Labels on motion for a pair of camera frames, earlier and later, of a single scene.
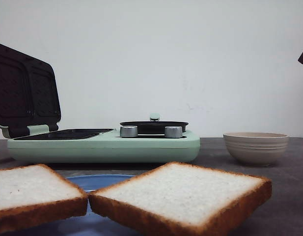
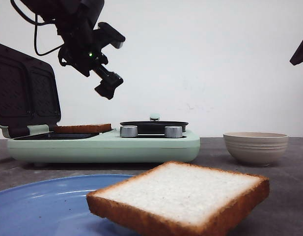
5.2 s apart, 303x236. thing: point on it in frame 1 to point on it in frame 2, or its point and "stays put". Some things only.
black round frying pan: (153, 127) stays put
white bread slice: (28, 195) to (82, 129)
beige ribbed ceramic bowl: (256, 148) stays put
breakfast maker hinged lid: (26, 92) stays put
